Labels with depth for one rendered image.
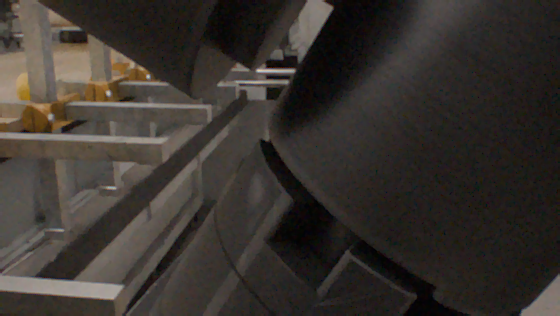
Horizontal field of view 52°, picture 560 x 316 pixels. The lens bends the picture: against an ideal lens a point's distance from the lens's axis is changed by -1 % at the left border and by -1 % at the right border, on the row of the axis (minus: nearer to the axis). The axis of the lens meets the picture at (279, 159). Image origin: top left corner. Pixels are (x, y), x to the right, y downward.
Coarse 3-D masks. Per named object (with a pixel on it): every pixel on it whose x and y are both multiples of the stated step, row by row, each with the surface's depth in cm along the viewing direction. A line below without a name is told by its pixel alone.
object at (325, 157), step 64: (256, 0) 8; (384, 0) 8; (448, 0) 7; (512, 0) 7; (256, 64) 10; (320, 64) 9; (384, 64) 8; (448, 64) 7; (512, 64) 7; (320, 128) 8; (384, 128) 8; (448, 128) 7; (512, 128) 7; (320, 192) 8; (384, 192) 8; (448, 192) 8; (512, 192) 7; (320, 256) 9; (448, 256) 8; (512, 256) 8
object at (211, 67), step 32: (64, 0) 9; (96, 0) 8; (128, 0) 8; (160, 0) 8; (192, 0) 8; (224, 0) 8; (96, 32) 9; (128, 32) 8; (160, 32) 8; (192, 32) 8; (160, 64) 9; (192, 64) 8; (224, 64) 11; (192, 96) 10
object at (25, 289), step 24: (0, 288) 62; (24, 288) 62; (48, 288) 62; (72, 288) 62; (96, 288) 62; (120, 288) 62; (0, 312) 62; (24, 312) 62; (48, 312) 61; (72, 312) 61; (96, 312) 60; (120, 312) 61
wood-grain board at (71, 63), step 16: (64, 48) 271; (80, 48) 271; (112, 48) 268; (0, 64) 214; (16, 64) 214; (64, 64) 213; (80, 64) 213; (0, 80) 176; (16, 80) 176; (64, 80) 176; (80, 80) 176; (0, 96) 150; (16, 96) 150; (80, 96) 151; (16, 128) 123
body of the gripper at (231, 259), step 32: (256, 160) 10; (224, 192) 11; (256, 192) 9; (288, 192) 9; (224, 224) 10; (256, 224) 9; (288, 224) 9; (192, 256) 11; (224, 256) 10; (256, 256) 9; (288, 256) 9; (352, 256) 8; (384, 256) 9; (160, 288) 14; (192, 288) 10; (224, 288) 9; (256, 288) 9; (288, 288) 9; (320, 288) 8; (352, 288) 8; (384, 288) 8
